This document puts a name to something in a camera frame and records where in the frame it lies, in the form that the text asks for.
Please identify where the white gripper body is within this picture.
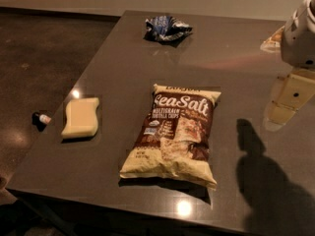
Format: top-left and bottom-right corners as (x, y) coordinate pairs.
(281, 3), (315, 69)

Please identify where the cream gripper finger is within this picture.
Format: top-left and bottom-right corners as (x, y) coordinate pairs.
(263, 68), (315, 131)

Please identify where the blue chip bag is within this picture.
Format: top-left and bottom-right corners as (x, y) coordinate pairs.
(145, 16), (193, 42)

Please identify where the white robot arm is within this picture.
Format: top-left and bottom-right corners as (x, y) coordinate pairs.
(260, 0), (315, 132)

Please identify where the brown sea salt chip bag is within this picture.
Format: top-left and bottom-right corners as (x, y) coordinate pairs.
(120, 85), (221, 189)

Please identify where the pale object at table edge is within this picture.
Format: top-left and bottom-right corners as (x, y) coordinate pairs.
(260, 27), (284, 53)

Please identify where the yellow sponge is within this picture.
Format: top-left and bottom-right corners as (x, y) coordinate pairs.
(61, 97), (99, 139)

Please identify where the small dark bottle on floor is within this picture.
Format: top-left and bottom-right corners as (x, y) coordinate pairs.
(31, 112), (51, 126)

